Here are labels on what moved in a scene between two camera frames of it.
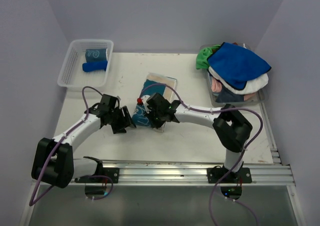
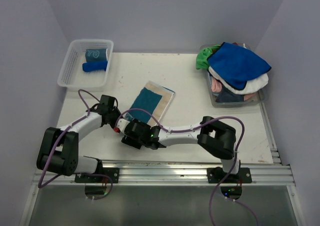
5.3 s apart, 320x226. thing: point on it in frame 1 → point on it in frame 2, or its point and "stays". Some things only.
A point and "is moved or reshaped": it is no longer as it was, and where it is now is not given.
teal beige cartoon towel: [154, 83] is moved or reshaped
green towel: [202, 61] stays
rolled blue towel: [95, 66] stays
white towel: [254, 85] stays
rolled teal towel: [96, 55] stays
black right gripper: [154, 124] → [129, 140]
